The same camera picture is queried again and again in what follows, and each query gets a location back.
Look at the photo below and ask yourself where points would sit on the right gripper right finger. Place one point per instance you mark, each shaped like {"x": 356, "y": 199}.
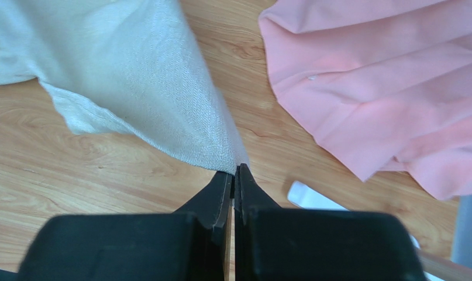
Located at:
{"x": 276, "y": 243}

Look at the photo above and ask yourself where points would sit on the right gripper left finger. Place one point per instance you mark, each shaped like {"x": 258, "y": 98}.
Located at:
{"x": 191, "y": 243}

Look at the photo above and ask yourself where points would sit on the white metal clothes rack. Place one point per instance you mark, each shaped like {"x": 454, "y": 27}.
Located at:
{"x": 435, "y": 268}

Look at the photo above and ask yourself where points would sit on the pink pleated garment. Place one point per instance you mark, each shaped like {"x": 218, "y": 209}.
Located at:
{"x": 381, "y": 85}

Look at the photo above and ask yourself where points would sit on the beige cloth napkin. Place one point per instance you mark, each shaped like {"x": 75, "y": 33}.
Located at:
{"x": 131, "y": 67}

